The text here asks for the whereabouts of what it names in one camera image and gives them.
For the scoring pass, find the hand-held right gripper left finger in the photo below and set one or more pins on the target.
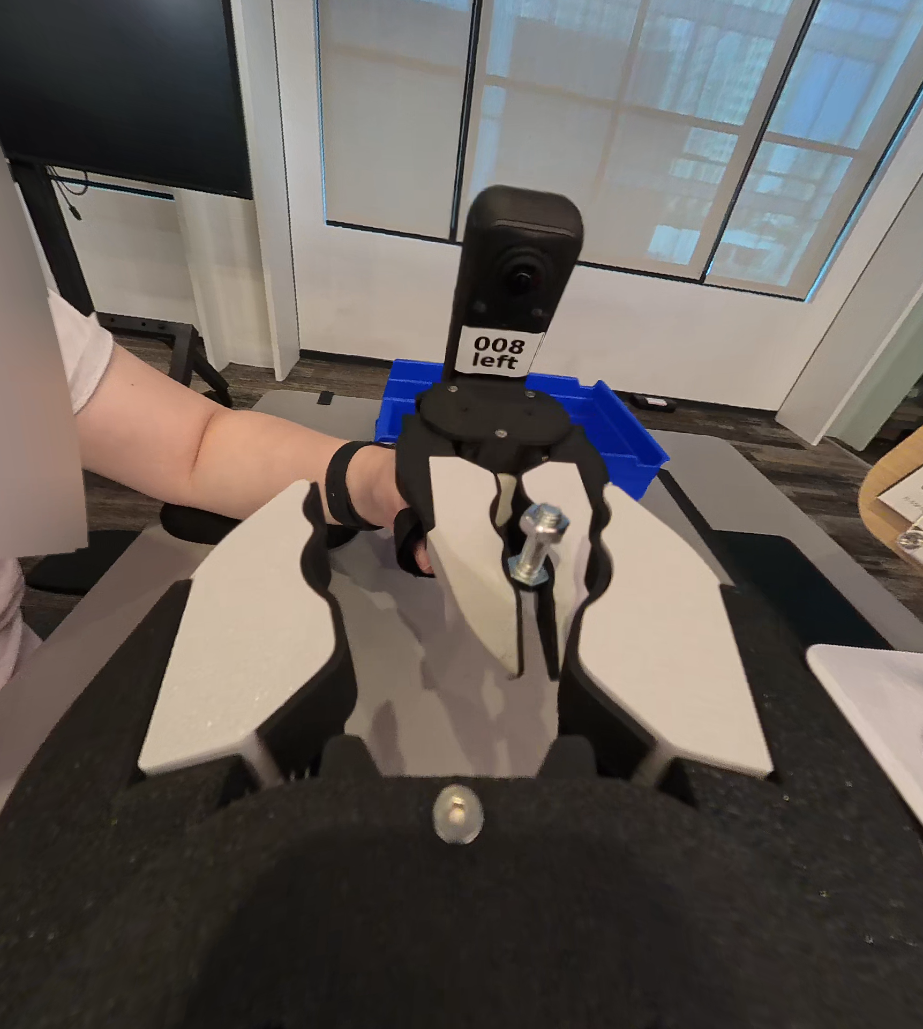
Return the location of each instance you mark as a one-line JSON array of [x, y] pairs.
[[252, 651]]

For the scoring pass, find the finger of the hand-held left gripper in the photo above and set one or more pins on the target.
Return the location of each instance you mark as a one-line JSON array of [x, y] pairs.
[[570, 587], [469, 547]]

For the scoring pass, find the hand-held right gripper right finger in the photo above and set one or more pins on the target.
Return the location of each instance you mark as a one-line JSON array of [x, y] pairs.
[[670, 667]]

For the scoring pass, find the small silver hex bolt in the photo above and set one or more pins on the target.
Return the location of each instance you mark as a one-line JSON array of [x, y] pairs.
[[529, 563]]

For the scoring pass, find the blue plastic bin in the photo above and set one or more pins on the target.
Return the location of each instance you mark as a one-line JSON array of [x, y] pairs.
[[630, 450]]

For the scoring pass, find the person's left forearm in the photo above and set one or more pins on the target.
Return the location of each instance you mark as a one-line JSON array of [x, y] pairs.
[[212, 450]]

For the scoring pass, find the person's left hand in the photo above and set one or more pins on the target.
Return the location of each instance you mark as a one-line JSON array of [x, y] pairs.
[[377, 486]]

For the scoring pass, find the black wrist rest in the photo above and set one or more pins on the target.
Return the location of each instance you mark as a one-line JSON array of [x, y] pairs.
[[196, 522]]

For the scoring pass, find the black wrist band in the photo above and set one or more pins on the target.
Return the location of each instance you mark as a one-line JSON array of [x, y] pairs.
[[337, 490]]

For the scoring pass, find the wood and white document stand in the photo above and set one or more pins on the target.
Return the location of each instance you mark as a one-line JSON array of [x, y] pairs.
[[871, 691]]

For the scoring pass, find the black metal screen stand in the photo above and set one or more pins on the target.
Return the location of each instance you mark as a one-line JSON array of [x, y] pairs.
[[180, 346]]

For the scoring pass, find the large glass window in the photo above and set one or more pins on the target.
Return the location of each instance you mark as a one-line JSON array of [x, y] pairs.
[[630, 120]]

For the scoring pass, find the large black wall screen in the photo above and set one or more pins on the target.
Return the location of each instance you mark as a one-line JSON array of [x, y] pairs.
[[124, 80]]

